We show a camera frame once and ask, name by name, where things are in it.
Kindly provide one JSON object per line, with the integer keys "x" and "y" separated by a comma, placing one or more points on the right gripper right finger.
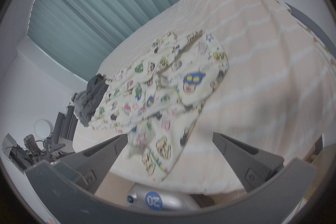
{"x": 246, "y": 162}

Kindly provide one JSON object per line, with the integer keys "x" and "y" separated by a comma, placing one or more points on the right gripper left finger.
{"x": 97, "y": 162}

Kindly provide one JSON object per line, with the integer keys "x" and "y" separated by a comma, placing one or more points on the white printed pyjama top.
{"x": 162, "y": 91}

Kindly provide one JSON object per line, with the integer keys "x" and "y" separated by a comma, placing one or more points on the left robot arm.
{"x": 28, "y": 146}

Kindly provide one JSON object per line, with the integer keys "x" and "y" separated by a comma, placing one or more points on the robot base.
{"x": 170, "y": 200}

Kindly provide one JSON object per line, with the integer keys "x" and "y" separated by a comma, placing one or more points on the black chest of drawers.
{"x": 64, "y": 125}

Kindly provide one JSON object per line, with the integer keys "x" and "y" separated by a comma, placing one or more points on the dark grey garment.
{"x": 86, "y": 110}

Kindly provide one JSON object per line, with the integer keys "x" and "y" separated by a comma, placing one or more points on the bed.
{"x": 262, "y": 60}

